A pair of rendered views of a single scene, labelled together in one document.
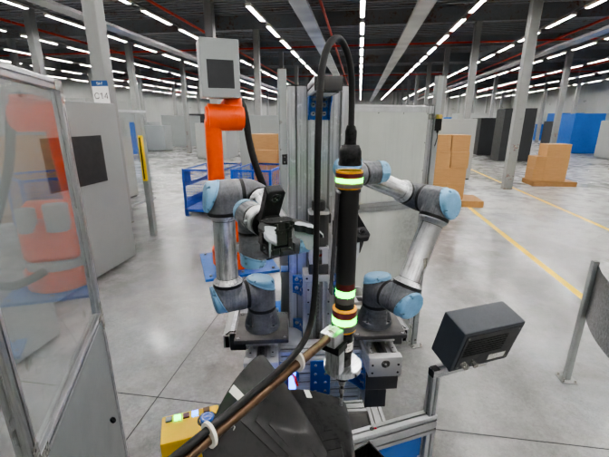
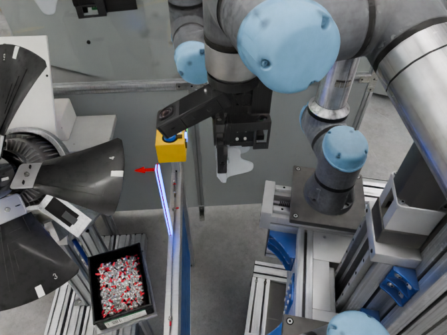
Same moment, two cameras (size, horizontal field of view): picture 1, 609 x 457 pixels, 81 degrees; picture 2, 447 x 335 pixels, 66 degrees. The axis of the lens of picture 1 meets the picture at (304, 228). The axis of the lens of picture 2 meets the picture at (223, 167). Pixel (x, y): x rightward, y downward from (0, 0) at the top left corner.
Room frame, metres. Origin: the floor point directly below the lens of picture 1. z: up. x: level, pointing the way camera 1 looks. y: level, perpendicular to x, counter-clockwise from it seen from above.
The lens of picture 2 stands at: (1.23, -0.54, 1.87)
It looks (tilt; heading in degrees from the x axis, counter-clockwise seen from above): 47 degrees down; 104
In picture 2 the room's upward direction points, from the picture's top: straight up
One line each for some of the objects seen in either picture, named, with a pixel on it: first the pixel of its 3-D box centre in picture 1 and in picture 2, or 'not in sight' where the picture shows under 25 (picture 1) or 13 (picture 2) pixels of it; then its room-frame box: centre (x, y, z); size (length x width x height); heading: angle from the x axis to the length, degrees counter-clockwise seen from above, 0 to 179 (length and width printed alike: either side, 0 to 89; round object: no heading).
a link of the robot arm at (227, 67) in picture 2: not in sight; (234, 54); (1.14, -0.14, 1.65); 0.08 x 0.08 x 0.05
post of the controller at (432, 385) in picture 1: (432, 391); not in sight; (1.07, -0.46, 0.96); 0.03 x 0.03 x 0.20; 18
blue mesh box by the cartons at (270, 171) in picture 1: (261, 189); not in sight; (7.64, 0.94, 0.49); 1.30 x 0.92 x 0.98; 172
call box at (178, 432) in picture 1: (192, 437); (171, 139); (0.82, 0.32, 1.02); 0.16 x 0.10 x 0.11; 108
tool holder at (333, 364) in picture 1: (340, 347); not in sight; (0.56, -0.06, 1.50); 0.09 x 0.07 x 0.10; 143
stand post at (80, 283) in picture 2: not in sight; (72, 268); (0.41, -0.01, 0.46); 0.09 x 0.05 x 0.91; 18
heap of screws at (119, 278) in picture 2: not in sight; (121, 286); (0.81, -0.17, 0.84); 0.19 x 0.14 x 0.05; 123
